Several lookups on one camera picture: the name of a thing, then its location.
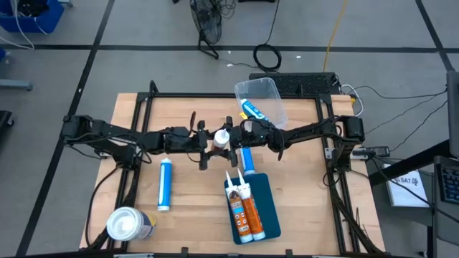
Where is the clear plastic bin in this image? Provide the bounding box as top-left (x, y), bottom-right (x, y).
top-left (233, 77), bottom-right (289, 130)

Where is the black power strip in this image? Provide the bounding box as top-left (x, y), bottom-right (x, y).
top-left (346, 145), bottom-right (391, 159)

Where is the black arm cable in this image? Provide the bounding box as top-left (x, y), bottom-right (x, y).
top-left (85, 165), bottom-right (121, 249)

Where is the grey monitor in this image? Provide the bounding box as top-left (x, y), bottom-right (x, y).
top-left (446, 70), bottom-right (459, 158)

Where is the yellow floor cable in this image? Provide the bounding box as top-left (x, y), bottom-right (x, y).
top-left (322, 0), bottom-right (349, 72)

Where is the blue plastic crate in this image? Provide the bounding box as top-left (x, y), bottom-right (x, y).
top-left (0, 0), bottom-right (65, 34)

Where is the white floor cable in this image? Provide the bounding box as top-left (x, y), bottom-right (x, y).
top-left (0, 0), bottom-right (49, 50)

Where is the white looped cable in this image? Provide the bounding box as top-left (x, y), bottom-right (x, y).
top-left (340, 84), bottom-right (365, 118)

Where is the black perforated case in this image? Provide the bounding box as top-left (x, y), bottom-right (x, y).
top-left (249, 72), bottom-right (340, 97)

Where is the black floor cable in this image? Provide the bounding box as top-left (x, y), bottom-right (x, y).
top-left (349, 85), bottom-right (449, 101)

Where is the black table frame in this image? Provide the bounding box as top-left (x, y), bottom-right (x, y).
top-left (107, 80), bottom-right (385, 257)

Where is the white paper sheet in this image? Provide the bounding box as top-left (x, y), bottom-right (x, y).
top-left (382, 164), bottom-right (430, 208)

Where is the teal plastic tray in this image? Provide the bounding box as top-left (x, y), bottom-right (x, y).
top-left (224, 173), bottom-right (282, 246)

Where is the coiled black cable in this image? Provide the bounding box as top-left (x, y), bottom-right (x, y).
top-left (252, 43), bottom-right (283, 72)

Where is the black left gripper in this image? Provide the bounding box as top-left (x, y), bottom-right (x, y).
top-left (165, 120), bottom-right (222, 171)

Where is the black keyboard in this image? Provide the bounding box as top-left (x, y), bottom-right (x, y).
top-left (435, 156), bottom-right (459, 206)

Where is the grey floor bar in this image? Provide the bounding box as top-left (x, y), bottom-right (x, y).
top-left (0, 79), bottom-right (33, 92)

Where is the black floor fan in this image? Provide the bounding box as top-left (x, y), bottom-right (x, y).
top-left (189, 0), bottom-right (224, 60)

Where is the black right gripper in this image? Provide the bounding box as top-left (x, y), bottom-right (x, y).
top-left (221, 116), bottom-right (284, 168)

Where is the black desk beam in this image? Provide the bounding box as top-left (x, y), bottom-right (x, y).
top-left (369, 139), bottom-right (453, 187)

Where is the blue silicone sealant tube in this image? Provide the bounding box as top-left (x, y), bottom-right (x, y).
top-left (239, 146), bottom-right (257, 176)
top-left (157, 157), bottom-right (174, 212)
top-left (239, 98), bottom-right (270, 123)

